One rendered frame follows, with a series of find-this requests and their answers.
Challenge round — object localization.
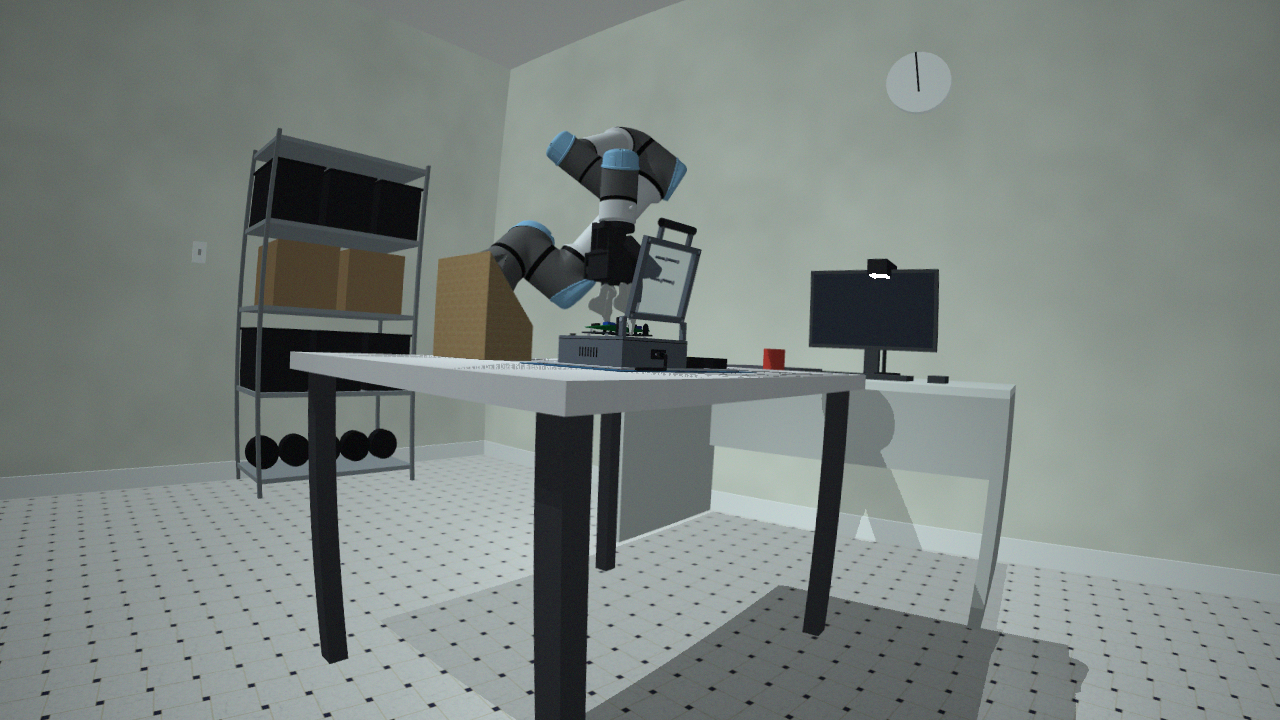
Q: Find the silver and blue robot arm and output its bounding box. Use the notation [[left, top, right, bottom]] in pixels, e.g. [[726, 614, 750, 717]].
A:
[[481, 127, 687, 309]]

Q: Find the green circuit board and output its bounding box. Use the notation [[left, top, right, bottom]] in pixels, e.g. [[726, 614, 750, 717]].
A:
[[585, 322, 643, 333]]

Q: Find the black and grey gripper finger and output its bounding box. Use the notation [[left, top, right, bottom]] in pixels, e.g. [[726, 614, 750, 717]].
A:
[[613, 266, 636, 336], [588, 282, 617, 325]]

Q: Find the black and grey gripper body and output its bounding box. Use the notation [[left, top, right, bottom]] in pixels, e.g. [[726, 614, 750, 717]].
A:
[[582, 220, 637, 286]]

